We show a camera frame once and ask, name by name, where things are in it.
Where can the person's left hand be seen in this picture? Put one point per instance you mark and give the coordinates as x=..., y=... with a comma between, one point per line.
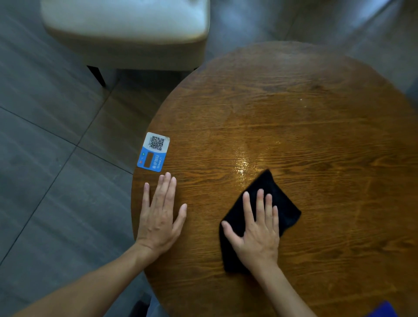
x=158, y=223

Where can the person's right hand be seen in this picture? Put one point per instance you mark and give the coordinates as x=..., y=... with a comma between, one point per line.
x=259, y=240

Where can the person's left middle finger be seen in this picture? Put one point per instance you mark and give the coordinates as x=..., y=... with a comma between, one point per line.
x=163, y=191

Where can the person's left little finger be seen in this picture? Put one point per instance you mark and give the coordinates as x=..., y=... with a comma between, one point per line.
x=145, y=196

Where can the person's right middle finger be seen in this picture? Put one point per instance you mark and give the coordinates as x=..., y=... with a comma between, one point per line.
x=260, y=205

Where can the person's left thumb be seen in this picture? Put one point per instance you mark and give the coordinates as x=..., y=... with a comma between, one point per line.
x=180, y=218

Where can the person's right thumb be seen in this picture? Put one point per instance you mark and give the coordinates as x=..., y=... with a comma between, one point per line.
x=231, y=232

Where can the person's right little finger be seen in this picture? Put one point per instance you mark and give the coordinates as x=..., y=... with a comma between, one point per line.
x=276, y=219

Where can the black cleaning cloth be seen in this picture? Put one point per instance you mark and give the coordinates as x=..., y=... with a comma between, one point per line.
x=280, y=205

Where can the person's right forearm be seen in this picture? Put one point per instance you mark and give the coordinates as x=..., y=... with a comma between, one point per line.
x=282, y=290

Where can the person's left forearm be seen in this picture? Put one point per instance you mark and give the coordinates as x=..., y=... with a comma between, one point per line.
x=91, y=284

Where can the blue and white code sticker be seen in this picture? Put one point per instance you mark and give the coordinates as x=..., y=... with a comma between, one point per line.
x=153, y=152

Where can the round wooden table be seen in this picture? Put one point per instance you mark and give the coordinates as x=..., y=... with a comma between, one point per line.
x=294, y=163

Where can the blue clothing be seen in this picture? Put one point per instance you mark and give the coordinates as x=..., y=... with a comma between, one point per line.
x=383, y=310

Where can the cream upholstered chair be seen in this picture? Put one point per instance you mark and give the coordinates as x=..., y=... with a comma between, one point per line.
x=130, y=29

